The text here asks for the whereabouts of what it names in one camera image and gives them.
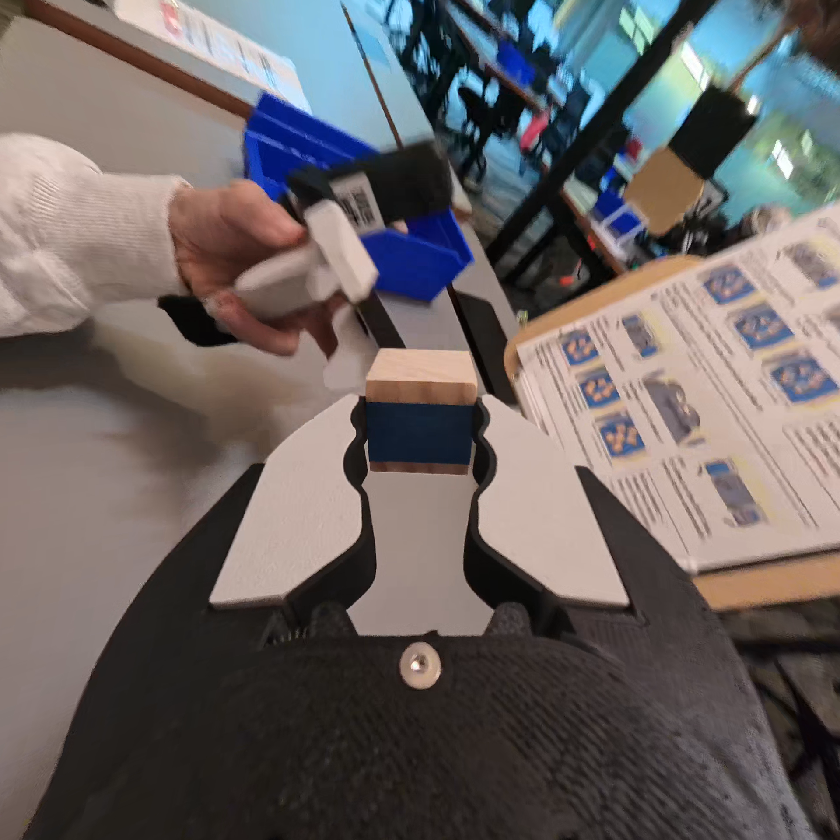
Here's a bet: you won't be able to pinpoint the black steel post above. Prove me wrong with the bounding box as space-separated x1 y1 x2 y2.
487 0 719 263

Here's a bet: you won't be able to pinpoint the instruction sheet on stand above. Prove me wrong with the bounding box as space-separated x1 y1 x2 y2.
504 202 840 613

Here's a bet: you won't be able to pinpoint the wooden board on black stand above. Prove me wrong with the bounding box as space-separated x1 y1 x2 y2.
622 85 761 238

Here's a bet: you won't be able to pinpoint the person's left forearm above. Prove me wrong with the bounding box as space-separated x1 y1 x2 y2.
0 133 191 339

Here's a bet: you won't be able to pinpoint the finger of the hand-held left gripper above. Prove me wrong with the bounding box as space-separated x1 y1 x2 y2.
304 199 380 305
323 305 378 392

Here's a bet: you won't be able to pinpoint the wooden cube with blue face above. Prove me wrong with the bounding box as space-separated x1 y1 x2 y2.
364 349 479 476

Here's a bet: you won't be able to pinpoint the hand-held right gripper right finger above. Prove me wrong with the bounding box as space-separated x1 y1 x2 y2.
465 394 632 621

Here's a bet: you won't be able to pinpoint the person's left hand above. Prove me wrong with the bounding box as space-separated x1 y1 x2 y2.
169 180 349 358

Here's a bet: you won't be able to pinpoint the blue plastic bin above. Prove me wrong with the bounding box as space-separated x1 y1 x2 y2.
592 190 649 245
244 92 475 304

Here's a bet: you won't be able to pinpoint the office desks and chairs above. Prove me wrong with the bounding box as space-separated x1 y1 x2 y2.
394 0 631 198

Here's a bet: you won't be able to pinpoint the printed instruction sheet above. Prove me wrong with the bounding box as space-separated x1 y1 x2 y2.
515 203 840 572

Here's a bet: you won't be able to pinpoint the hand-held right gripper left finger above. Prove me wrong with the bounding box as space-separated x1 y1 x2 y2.
209 394 378 611

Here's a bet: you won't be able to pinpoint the narrow laminated sheet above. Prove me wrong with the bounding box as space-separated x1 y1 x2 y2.
115 0 312 114

